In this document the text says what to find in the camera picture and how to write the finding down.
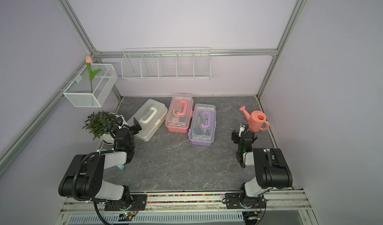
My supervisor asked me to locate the white toolbox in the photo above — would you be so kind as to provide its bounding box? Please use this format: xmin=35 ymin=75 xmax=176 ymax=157
xmin=127 ymin=99 xmax=168 ymax=142

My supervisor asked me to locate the purple clear-lid toolbox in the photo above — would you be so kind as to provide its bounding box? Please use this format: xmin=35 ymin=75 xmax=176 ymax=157
xmin=188 ymin=104 xmax=216 ymax=147

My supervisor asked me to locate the pink toolbox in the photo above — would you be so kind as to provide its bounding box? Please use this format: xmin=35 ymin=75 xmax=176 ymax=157
xmin=165 ymin=94 xmax=193 ymax=134

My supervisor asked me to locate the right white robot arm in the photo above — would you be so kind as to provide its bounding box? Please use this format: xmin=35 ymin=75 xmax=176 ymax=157
xmin=222 ymin=127 xmax=293 ymax=209

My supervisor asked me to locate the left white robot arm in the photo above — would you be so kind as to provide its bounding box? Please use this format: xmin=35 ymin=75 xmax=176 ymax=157
xmin=58 ymin=116 xmax=142 ymax=210

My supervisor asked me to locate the pink watering can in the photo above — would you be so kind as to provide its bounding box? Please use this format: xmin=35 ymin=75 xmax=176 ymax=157
xmin=239 ymin=106 xmax=270 ymax=132

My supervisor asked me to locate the green potted plant white pot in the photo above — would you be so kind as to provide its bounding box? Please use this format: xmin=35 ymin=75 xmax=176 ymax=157
xmin=82 ymin=110 xmax=117 ymax=145

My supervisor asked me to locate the pink artificial tulip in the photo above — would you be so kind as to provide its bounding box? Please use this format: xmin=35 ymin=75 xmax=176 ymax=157
xmin=85 ymin=55 xmax=101 ymax=93

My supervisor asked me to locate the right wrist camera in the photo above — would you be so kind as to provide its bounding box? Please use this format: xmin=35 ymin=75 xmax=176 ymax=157
xmin=238 ymin=121 xmax=248 ymax=137

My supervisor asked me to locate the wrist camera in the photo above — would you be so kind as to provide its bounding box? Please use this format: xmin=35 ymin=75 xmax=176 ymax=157
xmin=238 ymin=121 xmax=248 ymax=137
xmin=115 ymin=115 xmax=128 ymax=129

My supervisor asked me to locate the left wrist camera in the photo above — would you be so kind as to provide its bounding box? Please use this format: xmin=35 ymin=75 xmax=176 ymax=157
xmin=115 ymin=115 xmax=128 ymax=129

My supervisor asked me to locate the white mesh wall basket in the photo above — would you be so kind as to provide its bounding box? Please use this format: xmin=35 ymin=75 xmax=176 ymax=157
xmin=63 ymin=63 xmax=118 ymax=108

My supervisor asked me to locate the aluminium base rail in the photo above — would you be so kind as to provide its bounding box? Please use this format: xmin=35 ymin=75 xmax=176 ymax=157
xmin=55 ymin=189 xmax=318 ymax=225

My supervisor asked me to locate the white wire wall shelf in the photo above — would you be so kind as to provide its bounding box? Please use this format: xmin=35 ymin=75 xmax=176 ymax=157
xmin=121 ymin=47 xmax=211 ymax=80

